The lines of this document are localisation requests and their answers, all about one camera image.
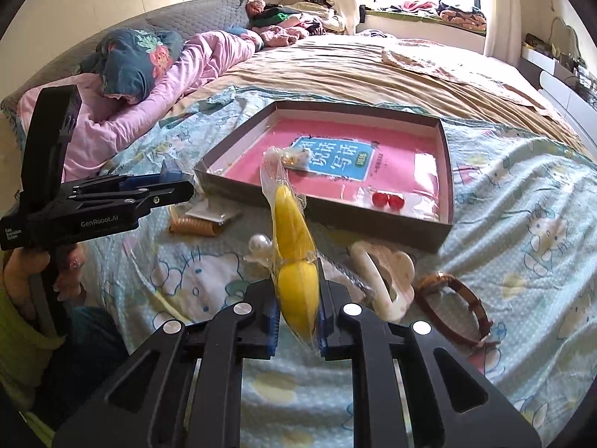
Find person's leg dark pants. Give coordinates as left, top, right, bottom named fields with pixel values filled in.
left=47, top=305, right=134, bottom=430

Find white dresser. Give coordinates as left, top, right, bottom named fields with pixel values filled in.
left=520, top=42, right=597, bottom=145

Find cloud-shaped mirror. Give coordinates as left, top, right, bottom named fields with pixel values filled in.
left=550, top=16, right=579, bottom=57

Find cream cloud-shaped hair claw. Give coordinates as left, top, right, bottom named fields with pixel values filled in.
left=349, top=240, right=417, bottom=323

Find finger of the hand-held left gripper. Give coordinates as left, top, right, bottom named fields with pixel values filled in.
left=74, top=179, right=195, bottom=225
left=69, top=161, right=186, bottom=197

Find white window seat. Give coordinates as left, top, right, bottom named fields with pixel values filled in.
left=357, top=9, right=488, bottom=54

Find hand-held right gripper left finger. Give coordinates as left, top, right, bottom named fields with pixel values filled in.
left=51, top=284, right=281, bottom=448

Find pile of clothes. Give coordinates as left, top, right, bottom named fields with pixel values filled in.
left=247, top=0, right=348, bottom=47

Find yellow clips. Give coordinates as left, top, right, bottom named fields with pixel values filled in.
left=260, top=147, right=322, bottom=351

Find pearl ornament in clear bag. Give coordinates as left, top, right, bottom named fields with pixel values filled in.
left=266, top=146, right=311, bottom=171

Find tan bedsheet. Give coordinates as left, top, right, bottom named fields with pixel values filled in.
left=182, top=35, right=584, bottom=150

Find clothes on window seat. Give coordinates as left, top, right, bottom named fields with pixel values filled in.
left=364, top=0, right=488, bottom=33

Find clutter of dresser cosmetics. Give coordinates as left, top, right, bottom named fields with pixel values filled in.
left=522, top=32, right=597, bottom=96

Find pink quilt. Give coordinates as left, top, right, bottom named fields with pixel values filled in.
left=19, top=30, right=264, bottom=183

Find cream pink towel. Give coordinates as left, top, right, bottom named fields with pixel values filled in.
left=382, top=49, right=551, bottom=108

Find brown leather strap watch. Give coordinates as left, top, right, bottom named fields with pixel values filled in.
left=414, top=271, right=500, bottom=348

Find person's left forearm green sleeve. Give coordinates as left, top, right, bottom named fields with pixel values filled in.
left=0, top=284, right=66, bottom=435

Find shallow grey cardboard box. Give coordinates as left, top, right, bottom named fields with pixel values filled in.
left=193, top=99, right=455, bottom=253

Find person's left hand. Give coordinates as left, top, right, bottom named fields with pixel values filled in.
left=2, top=243, right=87, bottom=323

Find blue floral pillow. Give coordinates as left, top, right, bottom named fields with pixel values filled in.
left=79, top=28, right=185, bottom=106
left=226, top=27, right=264, bottom=52

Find pearl hair clip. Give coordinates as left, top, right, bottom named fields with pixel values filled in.
left=243, top=234, right=276, bottom=271

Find cartoon cat printed blanket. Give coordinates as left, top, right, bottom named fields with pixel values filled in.
left=77, top=85, right=597, bottom=448

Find grey quilted headboard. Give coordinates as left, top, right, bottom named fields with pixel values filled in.
left=0, top=0, right=253, bottom=117

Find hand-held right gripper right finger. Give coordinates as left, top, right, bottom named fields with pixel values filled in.
left=318, top=279, right=542, bottom=448

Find pink book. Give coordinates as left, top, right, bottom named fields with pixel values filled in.
left=226, top=119, right=441, bottom=220

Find silver chain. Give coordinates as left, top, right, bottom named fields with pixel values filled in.
left=317, top=251, right=376, bottom=299

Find red earrings in clear bag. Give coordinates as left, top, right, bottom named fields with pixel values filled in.
left=371, top=189, right=406, bottom=213

